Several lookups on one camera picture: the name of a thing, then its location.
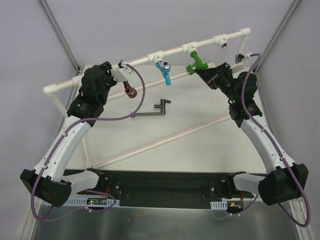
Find left white cable duct board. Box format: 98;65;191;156
63;196;120;208

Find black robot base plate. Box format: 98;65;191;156
76;168;241;209

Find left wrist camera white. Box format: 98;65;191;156
111;60;134;83

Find blue plastic water faucet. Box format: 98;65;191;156
156;61;172;86

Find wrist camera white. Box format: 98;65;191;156
111;60;134;83
230;52;252;74

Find white PVC pipe frame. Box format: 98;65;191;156
42;27;251;170

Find aluminium enclosure frame post right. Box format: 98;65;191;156
254;0;303;73

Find brown plastic water faucet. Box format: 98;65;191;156
123;81;138;99

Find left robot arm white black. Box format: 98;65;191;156
20;61;117;208

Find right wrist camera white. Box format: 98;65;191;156
230;52;252;74

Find right white cable duct board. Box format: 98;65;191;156
209;200;244;211

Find aluminium enclosure frame post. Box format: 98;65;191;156
37;0;83;73
254;0;303;73

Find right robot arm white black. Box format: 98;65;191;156
195;62;309;206

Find grey metal long-spout faucet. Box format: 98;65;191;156
131;98;172;118

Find white cable duct board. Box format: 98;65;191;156
63;196;120;208
209;200;244;211

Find aluminium enclosure frame post left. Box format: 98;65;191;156
37;0;83;73

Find green plastic water faucet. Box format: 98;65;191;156
185;50;209;75

